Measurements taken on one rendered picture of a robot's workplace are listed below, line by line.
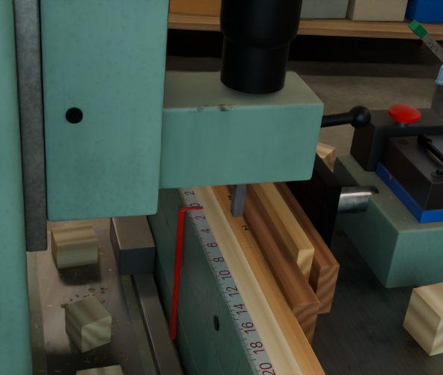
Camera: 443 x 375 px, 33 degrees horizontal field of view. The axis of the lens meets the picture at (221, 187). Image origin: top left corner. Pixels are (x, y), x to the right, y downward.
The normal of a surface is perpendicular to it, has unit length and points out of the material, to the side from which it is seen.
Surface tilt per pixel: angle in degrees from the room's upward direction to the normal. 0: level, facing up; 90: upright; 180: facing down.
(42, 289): 0
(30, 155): 90
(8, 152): 90
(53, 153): 90
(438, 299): 0
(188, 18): 0
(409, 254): 90
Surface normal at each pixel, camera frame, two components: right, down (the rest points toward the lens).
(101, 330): 0.58, 0.46
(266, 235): 0.09, -0.86
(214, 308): -0.96, 0.06
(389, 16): 0.24, 0.51
